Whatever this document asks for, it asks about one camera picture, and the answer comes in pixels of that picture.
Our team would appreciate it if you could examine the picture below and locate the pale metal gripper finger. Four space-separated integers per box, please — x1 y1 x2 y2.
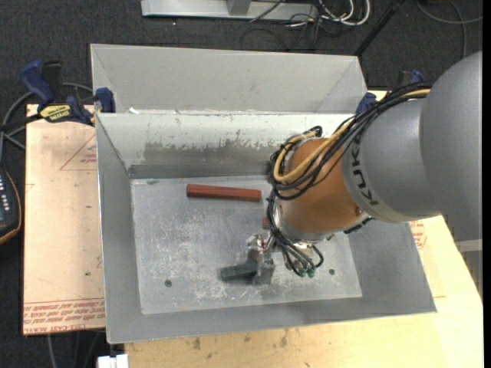
252 257 275 285
245 234 266 272

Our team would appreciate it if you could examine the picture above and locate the dark green block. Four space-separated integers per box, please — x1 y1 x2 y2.
219 264 259 282

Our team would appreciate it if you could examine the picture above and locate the grey metal bin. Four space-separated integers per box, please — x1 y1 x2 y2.
90 43 437 344

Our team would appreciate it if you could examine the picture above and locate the brown cardboard board red print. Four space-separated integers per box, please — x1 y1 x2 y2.
22 103 448 337

